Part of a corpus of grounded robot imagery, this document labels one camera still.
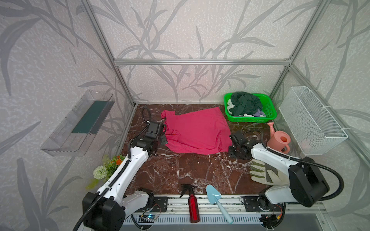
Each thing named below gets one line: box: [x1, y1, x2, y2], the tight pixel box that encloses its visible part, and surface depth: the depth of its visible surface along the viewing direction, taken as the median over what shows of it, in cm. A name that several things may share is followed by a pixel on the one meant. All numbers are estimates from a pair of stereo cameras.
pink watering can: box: [266, 122, 291, 154], surface depth 89 cm
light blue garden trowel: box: [206, 184, 234, 225], surface depth 78 cm
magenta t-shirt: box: [160, 106, 233, 155], surface depth 104 cm
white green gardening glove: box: [249, 159, 290, 186], surface depth 84 cm
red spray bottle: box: [179, 183, 201, 224], surface depth 73 cm
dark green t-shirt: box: [228, 91, 263, 117], surface depth 109 cm
